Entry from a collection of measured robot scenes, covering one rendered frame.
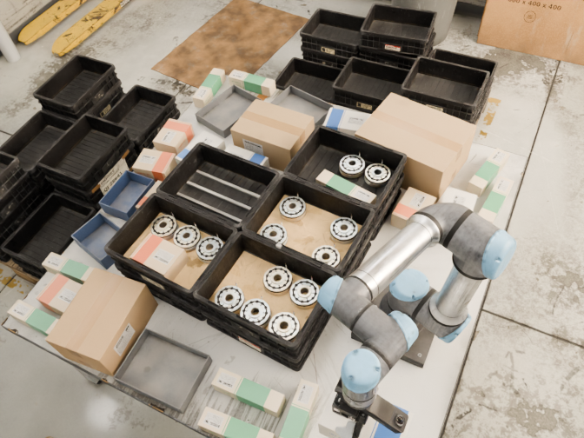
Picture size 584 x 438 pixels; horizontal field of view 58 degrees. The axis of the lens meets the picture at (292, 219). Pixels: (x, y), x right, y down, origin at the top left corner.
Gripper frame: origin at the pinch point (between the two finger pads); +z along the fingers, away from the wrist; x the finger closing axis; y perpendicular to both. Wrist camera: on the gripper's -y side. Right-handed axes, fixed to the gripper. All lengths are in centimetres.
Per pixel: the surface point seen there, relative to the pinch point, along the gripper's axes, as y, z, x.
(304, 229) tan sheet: 49, 28, -63
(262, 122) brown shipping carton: 90, 24, -105
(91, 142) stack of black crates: 193, 61, -89
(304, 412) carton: 20.8, 34.6, -3.6
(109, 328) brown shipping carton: 91, 24, 2
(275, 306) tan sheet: 44, 28, -30
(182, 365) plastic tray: 67, 40, -1
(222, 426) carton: 42, 34, 11
